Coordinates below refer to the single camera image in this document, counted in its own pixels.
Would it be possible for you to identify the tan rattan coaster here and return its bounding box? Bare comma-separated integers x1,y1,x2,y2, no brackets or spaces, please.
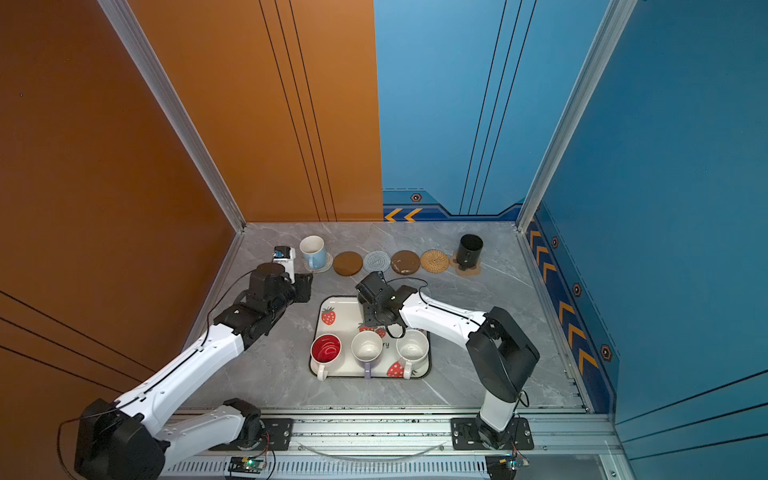
420,249,450,274

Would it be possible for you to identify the paw shaped wooden coaster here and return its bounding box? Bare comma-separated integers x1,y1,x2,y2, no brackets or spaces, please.
450,256,482,278

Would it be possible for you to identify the green circuit board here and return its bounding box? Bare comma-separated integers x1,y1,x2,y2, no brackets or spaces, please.
485,456,530,480
226,457,268,478

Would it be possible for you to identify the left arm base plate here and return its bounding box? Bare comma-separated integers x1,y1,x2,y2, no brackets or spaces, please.
234,418,294,452

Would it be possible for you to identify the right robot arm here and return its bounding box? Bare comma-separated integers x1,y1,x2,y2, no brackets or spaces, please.
356,271,540,450

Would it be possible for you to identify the blue grey woven coaster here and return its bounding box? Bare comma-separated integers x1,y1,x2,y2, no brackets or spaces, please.
363,250,391,272

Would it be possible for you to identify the red interior white mug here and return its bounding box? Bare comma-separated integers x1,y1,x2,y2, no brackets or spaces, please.
310,334,343,381

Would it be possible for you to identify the light brown wooden coaster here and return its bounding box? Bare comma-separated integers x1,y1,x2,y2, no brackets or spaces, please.
333,251,363,277

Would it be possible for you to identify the left aluminium corner post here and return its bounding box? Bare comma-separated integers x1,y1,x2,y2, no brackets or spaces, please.
98,0,246,233

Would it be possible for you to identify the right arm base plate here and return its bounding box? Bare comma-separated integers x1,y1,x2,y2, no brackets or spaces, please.
450,416,535,451

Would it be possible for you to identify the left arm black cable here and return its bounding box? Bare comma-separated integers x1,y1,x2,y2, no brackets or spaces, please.
56,269,259,480

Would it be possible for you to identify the right aluminium corner post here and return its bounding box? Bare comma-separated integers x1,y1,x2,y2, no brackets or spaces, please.
516,0,637,234

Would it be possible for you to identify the white purple handled mug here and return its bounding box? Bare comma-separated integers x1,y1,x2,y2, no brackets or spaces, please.
351,330,383,380

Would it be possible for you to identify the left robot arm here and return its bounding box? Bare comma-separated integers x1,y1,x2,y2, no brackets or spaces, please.
73,263,313,479

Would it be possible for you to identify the light blue mug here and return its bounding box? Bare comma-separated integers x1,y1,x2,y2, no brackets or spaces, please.
299,235,326,258

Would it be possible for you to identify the black mug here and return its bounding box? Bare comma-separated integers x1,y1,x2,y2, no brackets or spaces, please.
455,234,484,270

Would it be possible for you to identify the aluminium front rail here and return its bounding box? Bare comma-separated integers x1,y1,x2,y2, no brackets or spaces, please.
119,410,625,457

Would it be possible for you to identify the left green circuit board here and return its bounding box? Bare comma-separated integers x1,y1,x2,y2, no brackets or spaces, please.
226,457,268,478

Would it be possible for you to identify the aluminium corner post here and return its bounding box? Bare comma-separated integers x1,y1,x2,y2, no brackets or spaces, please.
516,0,637,234
98,0,246,233

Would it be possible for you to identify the right green circuit board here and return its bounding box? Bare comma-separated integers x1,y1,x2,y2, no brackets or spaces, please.
485,456,530,480

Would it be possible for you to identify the white strawberry serving tray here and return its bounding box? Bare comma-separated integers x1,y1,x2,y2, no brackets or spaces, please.
309,296,431,380

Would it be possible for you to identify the dark brown worn coaster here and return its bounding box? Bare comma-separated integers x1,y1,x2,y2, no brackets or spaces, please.
391,250,421,276

